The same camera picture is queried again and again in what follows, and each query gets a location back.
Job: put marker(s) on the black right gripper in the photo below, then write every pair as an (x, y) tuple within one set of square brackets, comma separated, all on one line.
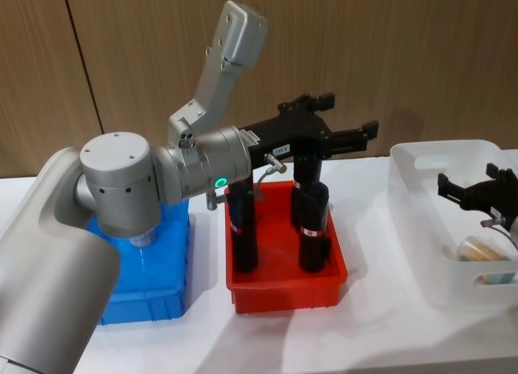
[(491, 196)]

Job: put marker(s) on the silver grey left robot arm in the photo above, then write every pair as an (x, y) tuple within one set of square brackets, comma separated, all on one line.
[(121, 179)]

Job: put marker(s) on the red plastic bin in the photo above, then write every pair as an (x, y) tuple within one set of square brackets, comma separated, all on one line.
[(279, 287)]

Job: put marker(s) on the blue plastic bin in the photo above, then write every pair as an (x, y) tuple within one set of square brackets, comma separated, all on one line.
[(154, 277)]

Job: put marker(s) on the clear plastic cup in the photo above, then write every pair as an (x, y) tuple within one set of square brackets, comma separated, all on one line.
[(142, 239)]

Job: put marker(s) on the clear cup with beige contents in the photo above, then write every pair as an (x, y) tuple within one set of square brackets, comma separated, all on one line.
[(483, 249)]

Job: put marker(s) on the white plastic bin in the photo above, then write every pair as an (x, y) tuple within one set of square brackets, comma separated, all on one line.
[(421, 212)]

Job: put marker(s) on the black bottle with red label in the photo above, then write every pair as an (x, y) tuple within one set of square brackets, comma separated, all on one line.
[(315, 252), (308, 169), (244, 248)]

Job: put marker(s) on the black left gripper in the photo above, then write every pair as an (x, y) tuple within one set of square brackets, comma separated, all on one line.
[(291, 133)]

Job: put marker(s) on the white table cloth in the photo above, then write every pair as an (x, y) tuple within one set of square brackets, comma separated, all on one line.
[(364, 341)]

